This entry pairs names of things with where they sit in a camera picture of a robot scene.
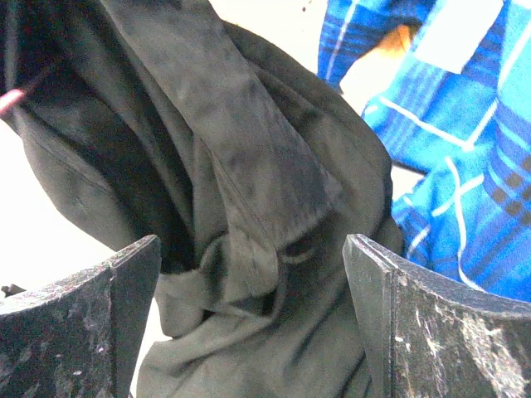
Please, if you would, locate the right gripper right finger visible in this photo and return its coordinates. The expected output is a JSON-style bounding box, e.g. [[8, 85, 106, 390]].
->
[[343, 235, 530, 397]]

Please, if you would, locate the pink wire hanger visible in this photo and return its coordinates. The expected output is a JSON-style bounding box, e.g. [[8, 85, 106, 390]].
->
[[0, 70, 50, 119]]

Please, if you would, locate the black shirt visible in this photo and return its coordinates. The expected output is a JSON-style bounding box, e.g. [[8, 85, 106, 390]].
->
[[1, 1, 402, 397]]

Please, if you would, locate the blue plaid shirt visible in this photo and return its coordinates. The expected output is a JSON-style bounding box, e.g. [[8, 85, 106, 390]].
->
[[318, 0, 530, 302]]

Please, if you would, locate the wooden clothes rack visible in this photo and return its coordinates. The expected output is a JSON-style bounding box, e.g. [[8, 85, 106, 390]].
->
[[373, 23, 421, 56]]

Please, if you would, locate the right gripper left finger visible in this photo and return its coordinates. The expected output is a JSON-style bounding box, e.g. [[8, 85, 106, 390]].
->
[[1, 235, 161, 397]]

